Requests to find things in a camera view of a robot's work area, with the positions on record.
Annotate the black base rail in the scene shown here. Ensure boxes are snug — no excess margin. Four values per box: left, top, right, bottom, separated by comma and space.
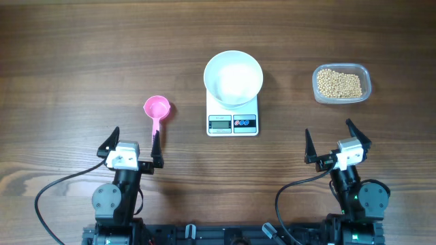
82, 223, 386, 245

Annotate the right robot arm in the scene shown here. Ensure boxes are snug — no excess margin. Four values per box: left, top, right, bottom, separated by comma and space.
303, 119, 390, 245

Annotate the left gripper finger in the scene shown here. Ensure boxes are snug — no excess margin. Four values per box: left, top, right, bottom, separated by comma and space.
151, 130, 164, 168
97, 127, 120, 158

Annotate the pile of soybeans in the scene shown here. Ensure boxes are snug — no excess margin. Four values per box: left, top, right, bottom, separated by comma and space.
316, 69, 362, 98

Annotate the clear plastic container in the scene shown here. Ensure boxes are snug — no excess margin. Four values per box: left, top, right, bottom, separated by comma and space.
312, 63, 372, 104

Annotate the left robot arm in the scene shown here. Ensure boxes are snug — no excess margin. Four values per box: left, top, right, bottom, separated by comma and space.
82, 127, 164, 245

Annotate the white bowl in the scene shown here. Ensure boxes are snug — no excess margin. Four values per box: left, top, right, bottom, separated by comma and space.
203, 50, 264, 108

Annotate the pink plastic measuring scoop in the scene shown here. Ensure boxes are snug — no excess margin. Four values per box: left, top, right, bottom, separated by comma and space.
143, 95, 171, 142

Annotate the white digital kitchen scale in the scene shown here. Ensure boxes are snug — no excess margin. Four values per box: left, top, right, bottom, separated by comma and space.
206, 92, 260, 137

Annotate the left black cable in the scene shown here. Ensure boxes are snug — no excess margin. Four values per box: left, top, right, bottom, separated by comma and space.
33, 159, 107, 245

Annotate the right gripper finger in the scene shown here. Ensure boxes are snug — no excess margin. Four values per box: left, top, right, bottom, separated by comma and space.
345, 118, 372, 150
305, 129, 317, 164

